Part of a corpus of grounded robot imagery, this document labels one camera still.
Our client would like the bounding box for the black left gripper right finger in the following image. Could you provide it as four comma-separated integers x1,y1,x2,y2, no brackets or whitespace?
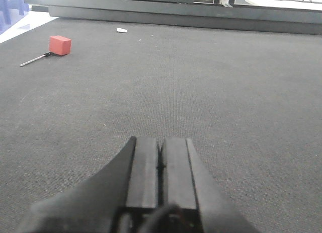
162,137,258,232

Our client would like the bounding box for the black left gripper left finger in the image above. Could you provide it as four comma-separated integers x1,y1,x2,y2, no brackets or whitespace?
16,136,158,232

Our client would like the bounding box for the metal rod with black tip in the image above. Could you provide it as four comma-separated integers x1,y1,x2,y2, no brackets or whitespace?
20,52,53,67

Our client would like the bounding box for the red foam block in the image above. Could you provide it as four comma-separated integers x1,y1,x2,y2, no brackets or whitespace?
49,35,71,56

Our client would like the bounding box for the white paper scrap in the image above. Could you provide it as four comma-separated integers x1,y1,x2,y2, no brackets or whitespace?
116,28,127,33

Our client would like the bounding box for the dark grey platform step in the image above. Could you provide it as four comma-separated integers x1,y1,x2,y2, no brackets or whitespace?
24,0,321,35

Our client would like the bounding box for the blue chair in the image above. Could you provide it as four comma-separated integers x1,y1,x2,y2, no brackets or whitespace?
1,0,29,34

